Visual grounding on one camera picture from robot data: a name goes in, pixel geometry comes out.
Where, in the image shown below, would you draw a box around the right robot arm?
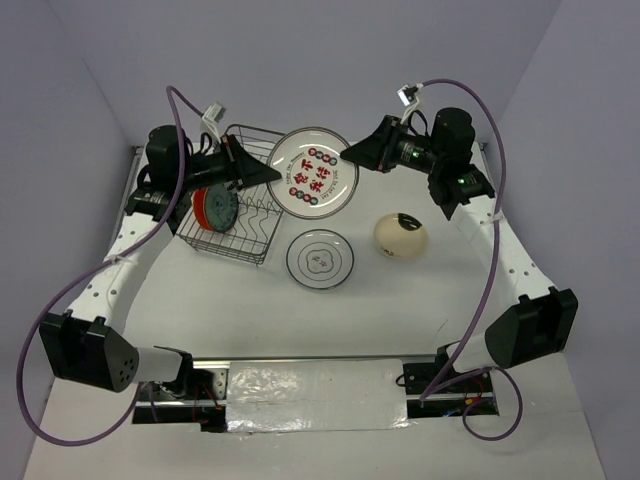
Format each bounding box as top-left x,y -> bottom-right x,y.
340,108 -> 578,391

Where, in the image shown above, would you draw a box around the grey wire dish rack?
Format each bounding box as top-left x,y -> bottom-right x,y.
177,123 -> 284,266

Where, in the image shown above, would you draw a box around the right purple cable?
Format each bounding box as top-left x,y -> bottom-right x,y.
418,78 -> 524,442

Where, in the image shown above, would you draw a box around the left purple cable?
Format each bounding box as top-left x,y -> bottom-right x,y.
16,85 -> 211,446

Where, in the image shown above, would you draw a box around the blue green patterned plate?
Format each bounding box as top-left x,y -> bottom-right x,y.
203,184 -> 239,233

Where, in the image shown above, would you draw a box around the silver foil covered panel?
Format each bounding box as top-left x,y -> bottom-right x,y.
226,359 -> 410,433

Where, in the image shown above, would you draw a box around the orange plate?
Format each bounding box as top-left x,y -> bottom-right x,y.
192,188 -> 211,231

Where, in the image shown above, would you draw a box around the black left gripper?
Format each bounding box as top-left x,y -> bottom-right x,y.
176,134 -> 281,194

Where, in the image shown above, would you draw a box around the white plate red characters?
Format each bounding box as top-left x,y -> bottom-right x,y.
267,127 -> 359,220

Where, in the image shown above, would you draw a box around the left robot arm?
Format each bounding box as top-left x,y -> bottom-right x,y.
38,125 -> 281,399

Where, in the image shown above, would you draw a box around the purple cable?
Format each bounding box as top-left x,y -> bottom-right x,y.
418,78 -> 524,442
16,85 -> 211,446

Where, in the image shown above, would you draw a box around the cream floral small plate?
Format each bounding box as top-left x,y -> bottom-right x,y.
373,213 -> 428,260

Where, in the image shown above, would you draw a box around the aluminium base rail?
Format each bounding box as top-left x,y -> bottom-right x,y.
133,357 -> 499,434

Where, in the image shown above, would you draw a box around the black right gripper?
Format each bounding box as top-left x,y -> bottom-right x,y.
340,114 -> 444,174

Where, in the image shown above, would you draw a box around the white plate green rim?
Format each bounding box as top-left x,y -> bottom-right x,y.
285,229 -> 355,291

